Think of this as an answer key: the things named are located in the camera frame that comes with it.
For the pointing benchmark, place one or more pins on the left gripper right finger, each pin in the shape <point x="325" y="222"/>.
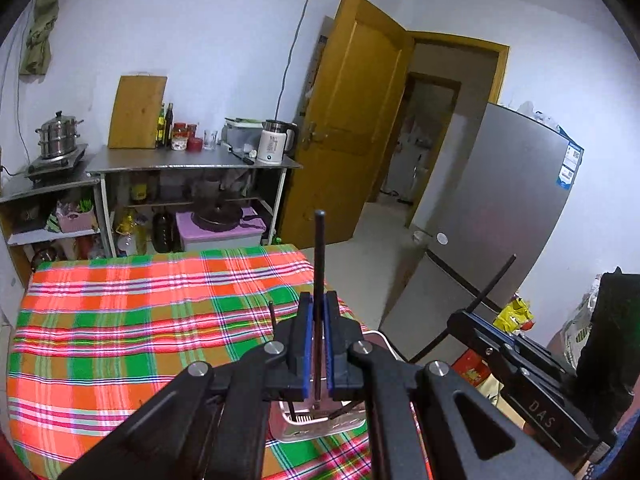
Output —
<point x="344" y="376"/>

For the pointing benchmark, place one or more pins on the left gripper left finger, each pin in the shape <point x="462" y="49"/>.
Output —
<point x="288" y="372"/>

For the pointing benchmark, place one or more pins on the metal kitchen shelf table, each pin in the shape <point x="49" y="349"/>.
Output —
<point x="144" y="189"/>

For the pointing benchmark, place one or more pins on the black chopstick on table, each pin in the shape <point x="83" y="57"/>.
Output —
<point x="273" y="316"/>

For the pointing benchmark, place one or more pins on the pink divided utensil holder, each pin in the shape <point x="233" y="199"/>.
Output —
<point x="308" y="421"/>

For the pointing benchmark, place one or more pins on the yellow snack bag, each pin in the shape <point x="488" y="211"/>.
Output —
<point x="515" y="316"/>

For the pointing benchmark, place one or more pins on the purple storage box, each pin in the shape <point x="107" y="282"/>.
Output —
<point x="194" y="239"/>

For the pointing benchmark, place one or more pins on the black frying pan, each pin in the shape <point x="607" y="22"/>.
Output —
<point x="220" y="217"/>

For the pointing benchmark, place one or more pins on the plaid red green tablecloth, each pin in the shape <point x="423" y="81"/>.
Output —
<point x="96" y="339"/>

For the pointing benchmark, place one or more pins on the grey refrigerator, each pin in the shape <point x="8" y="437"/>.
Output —
<point x="494" y="226"/>

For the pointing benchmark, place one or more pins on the white electric kettle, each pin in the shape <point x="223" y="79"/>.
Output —
<point x="277" y="138"/>

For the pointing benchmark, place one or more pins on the red lidded jar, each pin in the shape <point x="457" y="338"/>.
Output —
<point x="195" y="144"/>

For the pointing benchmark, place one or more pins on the low metal side shelf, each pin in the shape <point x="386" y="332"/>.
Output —
<point x="26" y="207"/>

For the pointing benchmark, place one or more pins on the pink basket on shelf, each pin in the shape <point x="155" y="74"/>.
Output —
<point x="76" y="221"/>

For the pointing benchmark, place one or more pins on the dark oil bottle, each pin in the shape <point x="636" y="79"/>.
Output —
<point x="169" y="119"/>

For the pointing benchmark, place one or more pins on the wooden cutting board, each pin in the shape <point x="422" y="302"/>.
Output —
<point x="135" y="112"/>

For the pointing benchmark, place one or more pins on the yellow wooden door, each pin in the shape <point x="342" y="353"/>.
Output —
<point x="351" y="112"/>

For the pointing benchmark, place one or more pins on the induction cooktop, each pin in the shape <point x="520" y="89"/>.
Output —
<point x="48" y="168"/>

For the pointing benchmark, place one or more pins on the stainless steel steamer pot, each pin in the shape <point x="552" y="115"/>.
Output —
<point x="57" y="136"/>

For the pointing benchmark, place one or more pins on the green cloth hanging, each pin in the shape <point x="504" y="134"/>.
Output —
<point x="37" y="55"/>

